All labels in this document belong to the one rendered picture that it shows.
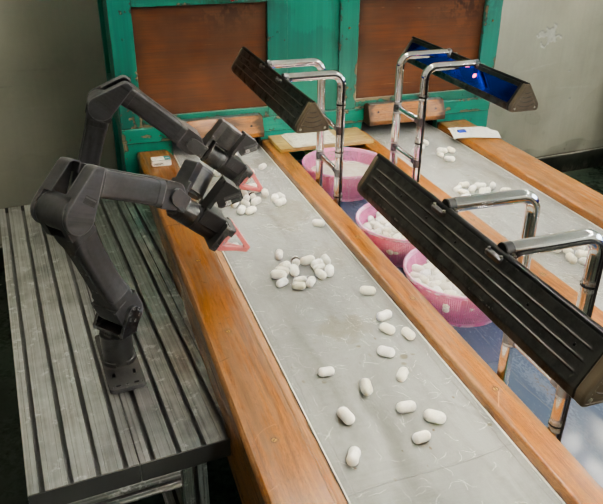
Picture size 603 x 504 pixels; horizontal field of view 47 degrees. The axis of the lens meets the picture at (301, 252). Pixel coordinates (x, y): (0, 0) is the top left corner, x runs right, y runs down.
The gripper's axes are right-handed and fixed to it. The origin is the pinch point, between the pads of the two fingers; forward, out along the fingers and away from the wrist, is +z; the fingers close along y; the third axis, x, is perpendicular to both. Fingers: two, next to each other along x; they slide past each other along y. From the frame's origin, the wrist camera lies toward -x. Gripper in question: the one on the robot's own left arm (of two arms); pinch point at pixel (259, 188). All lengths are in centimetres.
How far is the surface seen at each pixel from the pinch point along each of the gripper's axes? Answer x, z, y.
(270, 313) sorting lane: 12, -11, -61
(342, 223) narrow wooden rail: -9.2, 9.7, -30.5
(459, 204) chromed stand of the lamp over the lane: -29, -21, -97
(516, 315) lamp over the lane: -23, -22, -120
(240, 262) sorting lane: 11.7, -10.8, -37.9
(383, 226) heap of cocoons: -14.8, 21.4, -29.3
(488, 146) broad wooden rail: -55, 63, 9
